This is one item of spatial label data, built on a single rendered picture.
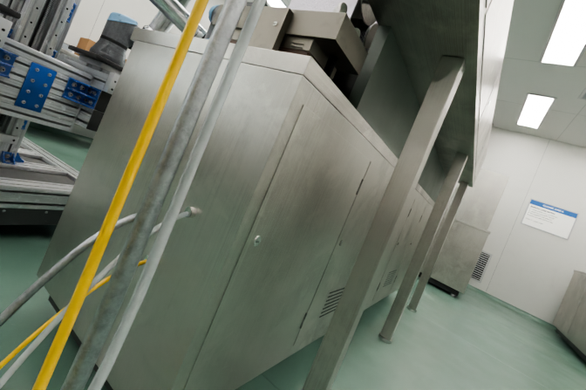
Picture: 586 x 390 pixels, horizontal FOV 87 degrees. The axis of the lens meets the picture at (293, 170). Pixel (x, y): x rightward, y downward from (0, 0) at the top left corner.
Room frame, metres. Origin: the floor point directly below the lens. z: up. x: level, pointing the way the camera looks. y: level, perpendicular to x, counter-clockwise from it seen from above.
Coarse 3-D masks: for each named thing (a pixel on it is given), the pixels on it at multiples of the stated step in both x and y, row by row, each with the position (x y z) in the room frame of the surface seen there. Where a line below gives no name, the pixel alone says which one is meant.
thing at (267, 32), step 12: (264, 12) 0.73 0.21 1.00; (276, 12) 0.71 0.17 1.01; (288, 12) 0.70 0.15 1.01; (264, 24) 0.72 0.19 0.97; (276, 24) 0.70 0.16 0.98; (288, 24) 0.71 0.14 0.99; (252, 36) 0.73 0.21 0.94; (264, 36) 0.71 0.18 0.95; (276, 36) 0.70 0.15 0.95; (264, 48) 0.71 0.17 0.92; (276, 48) 0.71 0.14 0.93
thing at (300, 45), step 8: (240, 32) 0.80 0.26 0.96; (232, 40) 0.81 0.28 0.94; (288, 40) 0.72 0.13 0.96; (296, 40) 0.70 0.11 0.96; (304, 40) 0.69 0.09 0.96; (312, 40) 0.68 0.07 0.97; (280, 48) 0.73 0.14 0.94; (288, 48) 0.71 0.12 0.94; (296, 48) 0.70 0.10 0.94; (304, 48) 0.69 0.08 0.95; (312, 48) 0.69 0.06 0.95; (320, 48) 0.71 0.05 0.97; (312, 56) 0.70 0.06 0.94; (320, 56) 0.72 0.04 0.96; (320, 64) 0.73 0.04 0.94
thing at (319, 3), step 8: (296, 0) 0.98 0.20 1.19; (304, 0) 0.96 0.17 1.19; (312, 0) 0.95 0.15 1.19; (320, 0) 0.93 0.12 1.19; (328, 0) 0.92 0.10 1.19; (336, 0) 0.90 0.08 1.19; (344, 0) 0.89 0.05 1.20; (352, 0) 0.88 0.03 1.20; (296, 8) 0.97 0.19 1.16; (304, 8) 0.96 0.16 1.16; (312, 8) 0.94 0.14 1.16; (320, 8) 0.93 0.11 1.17; (328, 8) 0.91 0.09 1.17; (352, 8) 0.87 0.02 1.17
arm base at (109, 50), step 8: (104, 40) 1.40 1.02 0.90; (112, 40) 1.41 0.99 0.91; (96, 48) 1.39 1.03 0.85; (104, 48) 1.39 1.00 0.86; (112, 48) 1.41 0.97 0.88; (120, 48) 1.44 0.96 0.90; (104, 56) 1.39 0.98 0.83; (112, 56) 1.41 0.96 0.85; (120, 56) 1.44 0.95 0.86; (120, 64) 1.45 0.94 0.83
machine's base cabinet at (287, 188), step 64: (128, 64) 0.91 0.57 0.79; (192, 64) 0.76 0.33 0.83; (128, 128) 0.84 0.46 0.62; (256, 128) 0.62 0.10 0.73; (320, 128) 0.70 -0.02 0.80; (192, 192) 0.67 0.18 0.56; (256, 192) 0.59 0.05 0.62; (320, 192) 0.81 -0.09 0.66; (384, 192) 1.28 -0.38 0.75; (64, 256) 0.87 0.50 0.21; (192, 256) 0.63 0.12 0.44; (256, 256) 0.66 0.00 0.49; (320, 256) 0.95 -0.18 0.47; (192, 320) 0.60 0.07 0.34; (256, 320) 0.76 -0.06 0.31; (320, 320) 1.17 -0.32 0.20; (128, 384) 0.64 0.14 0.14; (192, 384) 0.63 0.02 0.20
